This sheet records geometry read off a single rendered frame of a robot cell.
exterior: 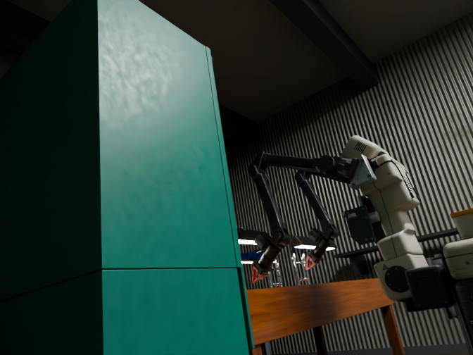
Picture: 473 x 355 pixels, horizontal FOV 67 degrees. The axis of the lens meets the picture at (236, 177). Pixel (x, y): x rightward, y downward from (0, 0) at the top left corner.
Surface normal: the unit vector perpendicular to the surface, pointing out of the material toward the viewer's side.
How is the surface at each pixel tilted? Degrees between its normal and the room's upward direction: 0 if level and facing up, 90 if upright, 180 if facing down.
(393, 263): 90
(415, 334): 90
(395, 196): 90
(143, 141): 90
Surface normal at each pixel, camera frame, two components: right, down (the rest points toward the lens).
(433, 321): -0.64, -0.18
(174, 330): 0.78, -0.32
